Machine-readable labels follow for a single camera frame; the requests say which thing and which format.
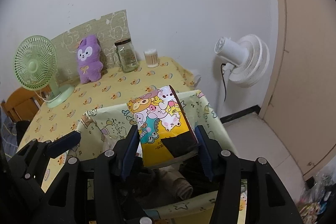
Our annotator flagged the glass jar with lid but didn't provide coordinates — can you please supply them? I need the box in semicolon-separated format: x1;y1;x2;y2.
114;38;139;73

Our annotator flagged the grey drawstring pouch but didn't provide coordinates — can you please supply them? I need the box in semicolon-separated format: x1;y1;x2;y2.
158;166;193;200

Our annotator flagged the white standing fan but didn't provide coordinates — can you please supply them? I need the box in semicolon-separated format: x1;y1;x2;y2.
213;34;270;103

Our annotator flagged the yellow cartoon tissue pack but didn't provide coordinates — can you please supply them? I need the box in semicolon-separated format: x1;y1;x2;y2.
127;85;198;169

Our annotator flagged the blue plaid bedding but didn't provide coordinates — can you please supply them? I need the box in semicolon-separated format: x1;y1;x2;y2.
1;110;18;161

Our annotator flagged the clutter pile on floor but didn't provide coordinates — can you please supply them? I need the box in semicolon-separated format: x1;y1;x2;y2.
297;166;335;223

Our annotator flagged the cotton swab container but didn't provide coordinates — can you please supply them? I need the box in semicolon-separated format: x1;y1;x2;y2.
143;49;159;68

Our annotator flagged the purple plush bunny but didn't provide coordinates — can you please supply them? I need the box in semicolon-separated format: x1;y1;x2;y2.
77;35;103;84

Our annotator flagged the black cloth on chair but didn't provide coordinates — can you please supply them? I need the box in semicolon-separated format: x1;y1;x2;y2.
15;121;31;145

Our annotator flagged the patterned cardboard panel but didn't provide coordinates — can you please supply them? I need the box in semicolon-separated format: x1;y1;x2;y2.
51;10;130;83

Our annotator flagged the wooden chair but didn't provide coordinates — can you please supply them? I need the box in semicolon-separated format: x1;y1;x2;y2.
1;87;44;123

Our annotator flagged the green desk fan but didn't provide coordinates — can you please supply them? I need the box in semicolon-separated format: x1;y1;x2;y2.
14;35;75;108

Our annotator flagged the yellow cake-print tablecloth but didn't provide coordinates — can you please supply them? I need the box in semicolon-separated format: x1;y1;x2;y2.
19;57;197;191

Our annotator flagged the yellow patterned storage box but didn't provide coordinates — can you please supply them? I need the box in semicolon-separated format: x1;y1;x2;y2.
76;89;247;224

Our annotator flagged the beige door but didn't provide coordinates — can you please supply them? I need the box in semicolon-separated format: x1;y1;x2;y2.
260;0;335;179

